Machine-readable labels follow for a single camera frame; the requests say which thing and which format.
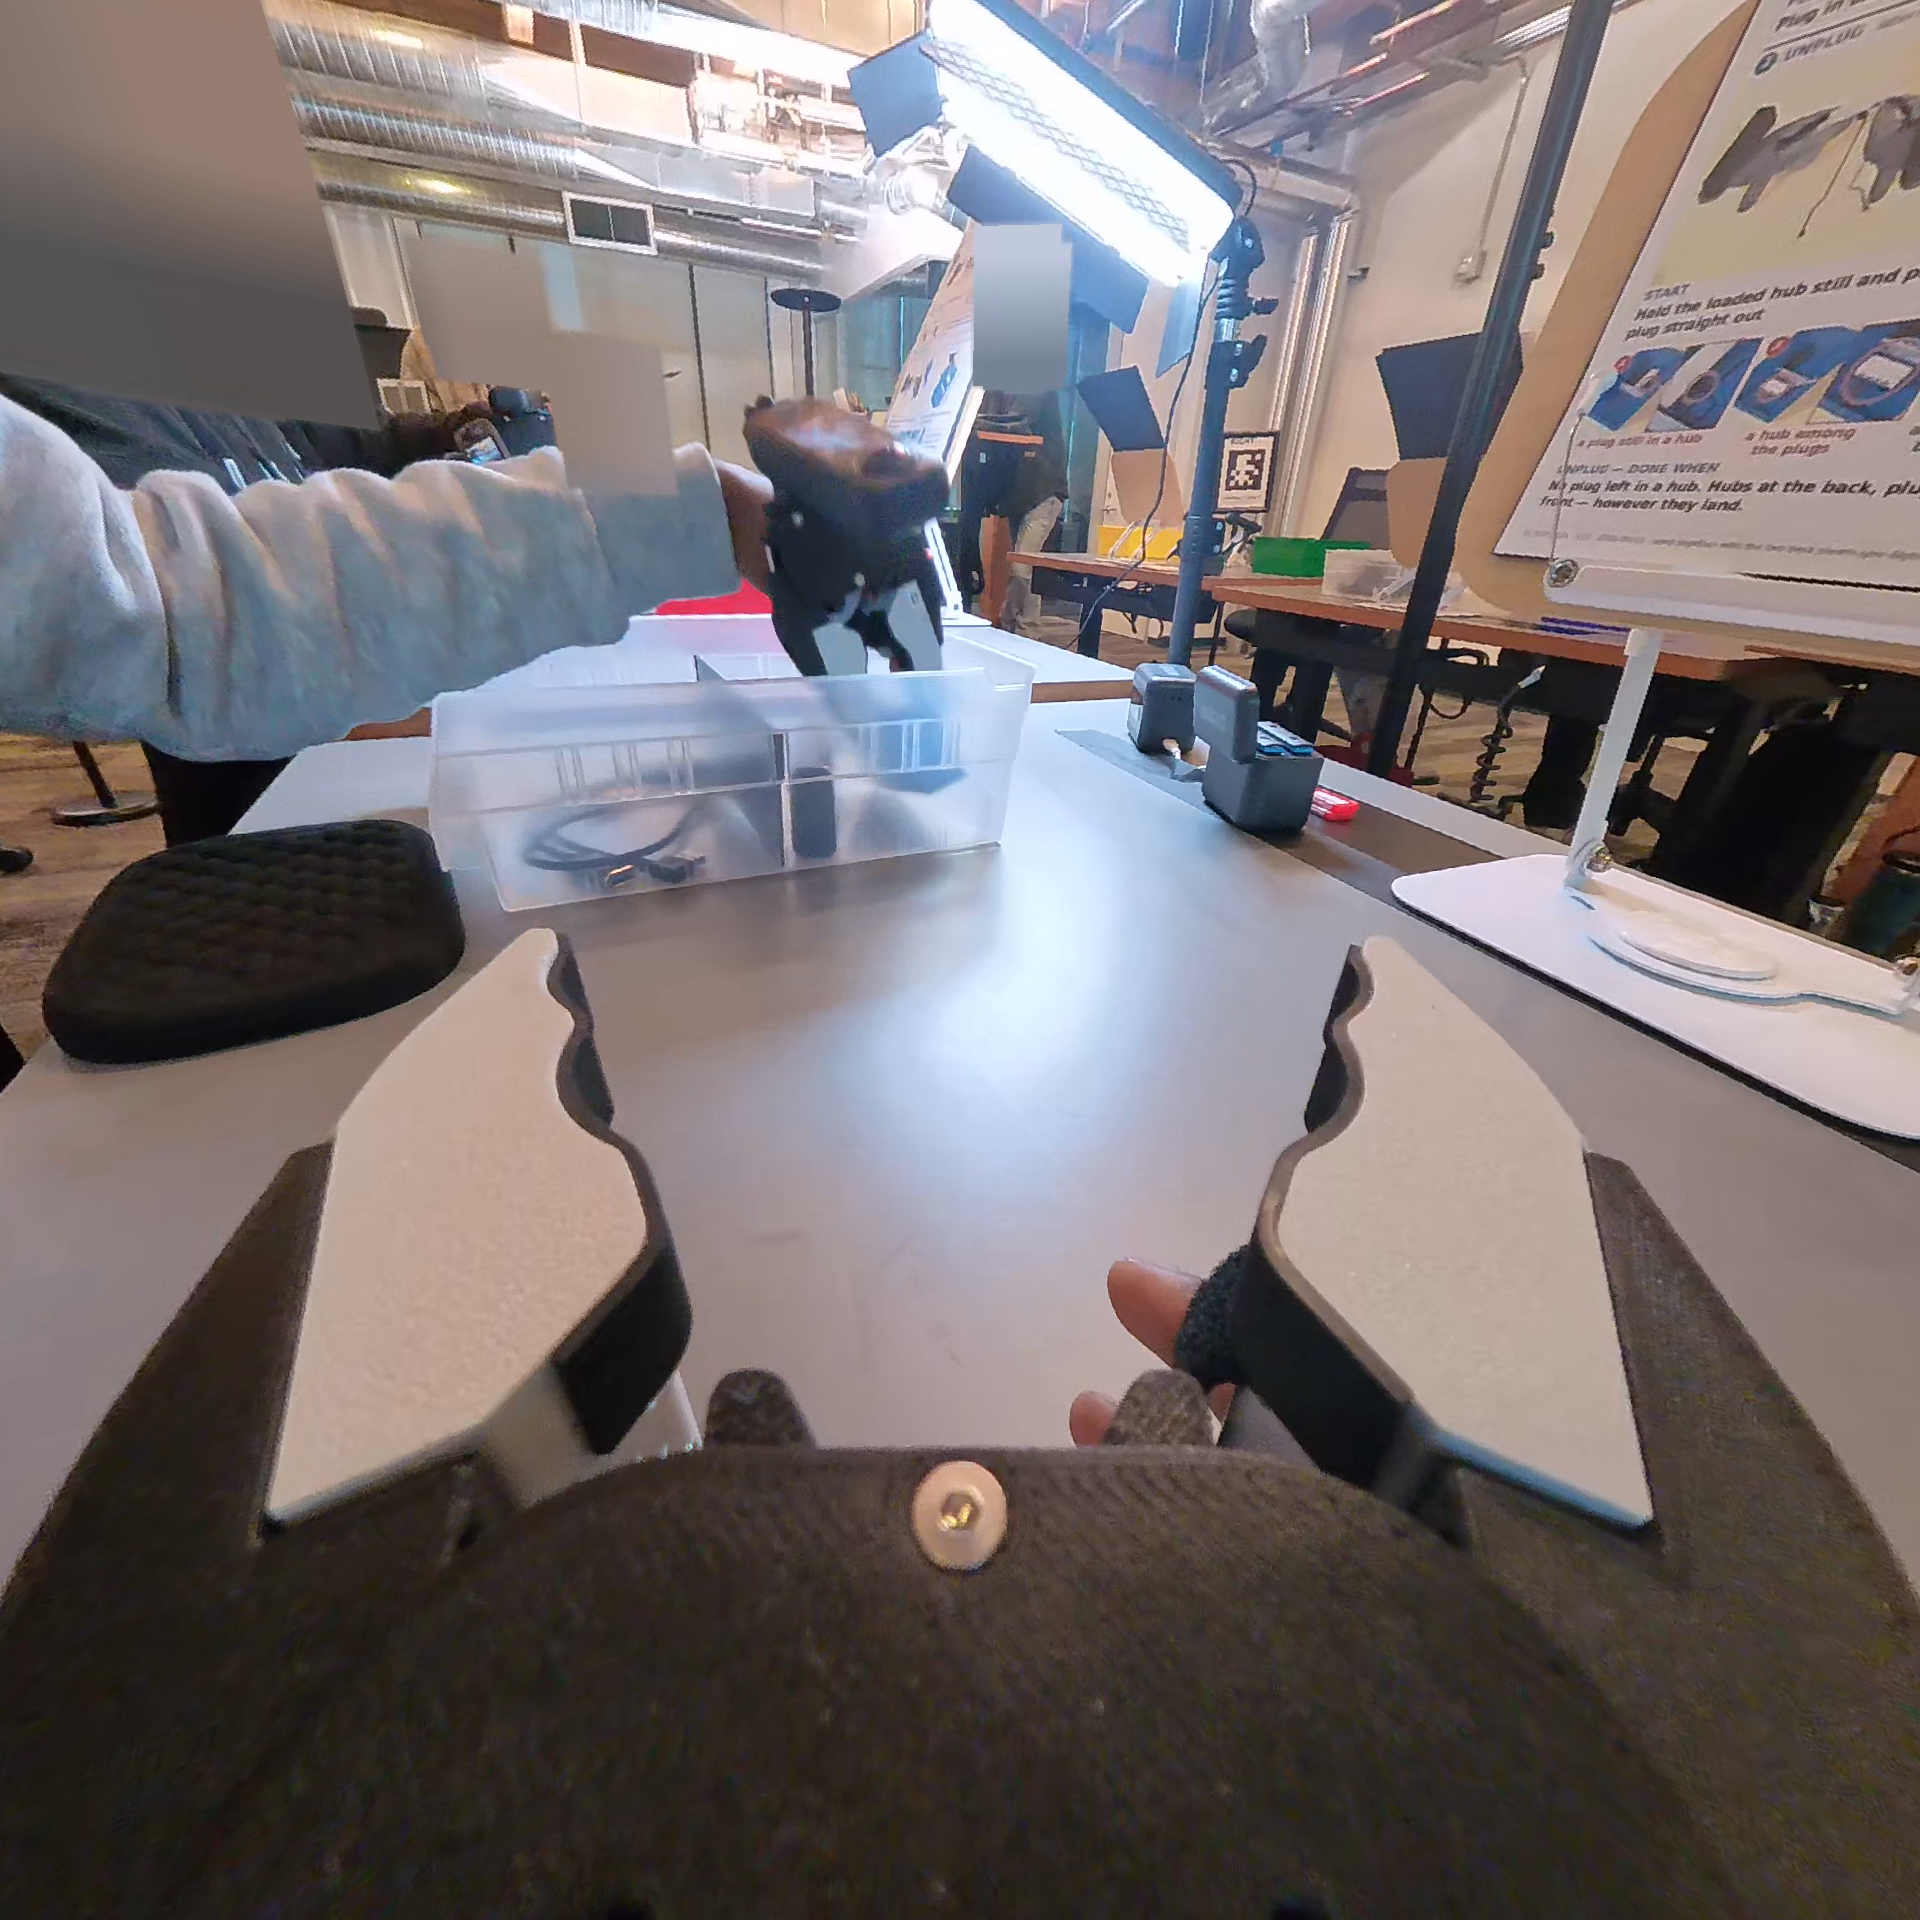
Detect studio light panel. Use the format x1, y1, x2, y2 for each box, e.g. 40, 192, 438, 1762
847, 0, 1243, 290

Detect black light stand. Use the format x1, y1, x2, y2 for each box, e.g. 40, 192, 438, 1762
1165, 215, 1280, 671

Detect white document stand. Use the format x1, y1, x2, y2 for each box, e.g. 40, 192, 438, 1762
1391, 560, 1920, 1146

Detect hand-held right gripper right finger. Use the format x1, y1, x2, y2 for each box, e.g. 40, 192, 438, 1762
1219, 937, 1656, 1533

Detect black padded wrist rest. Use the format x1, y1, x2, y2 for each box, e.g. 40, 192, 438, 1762
41, 820, 468, 1068

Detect clear plastic bin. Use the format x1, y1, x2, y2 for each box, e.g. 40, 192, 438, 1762
432, 627, 1038, 910

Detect black office chair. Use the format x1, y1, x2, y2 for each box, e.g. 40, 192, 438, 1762
1626, 661, 1893, 921

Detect wooden table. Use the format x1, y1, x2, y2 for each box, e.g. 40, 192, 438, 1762
1009, 549, 1920, 679

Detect person's right hand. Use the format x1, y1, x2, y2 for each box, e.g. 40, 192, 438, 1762
1069, 1245, 1261, 1449

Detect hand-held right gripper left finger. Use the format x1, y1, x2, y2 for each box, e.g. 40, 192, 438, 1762
260, 928, 706, 1524

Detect black flag panel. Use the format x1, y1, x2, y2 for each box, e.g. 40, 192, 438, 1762
1376, 329, 1524, 460

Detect printed instruction sheet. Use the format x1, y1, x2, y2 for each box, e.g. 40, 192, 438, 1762
1491, 0, 1920, 585

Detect black usb cable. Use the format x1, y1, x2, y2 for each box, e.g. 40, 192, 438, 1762
573, 808, 707, 885
526, 817, 633, 891

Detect person's left forearm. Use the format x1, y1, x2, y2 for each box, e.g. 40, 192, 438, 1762
0, 393, 742, 760

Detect black stand pole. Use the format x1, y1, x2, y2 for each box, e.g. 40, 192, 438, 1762
1368, 0, 1621, 742

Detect wooden backing board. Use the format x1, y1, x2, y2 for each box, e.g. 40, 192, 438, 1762
1452, 0, 1920, 606

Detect large grey charging case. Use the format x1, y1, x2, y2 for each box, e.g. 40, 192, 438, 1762
1195, 668, 1326, 835

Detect black floor lamp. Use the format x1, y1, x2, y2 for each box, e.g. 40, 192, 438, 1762
771, 284, 847, 440

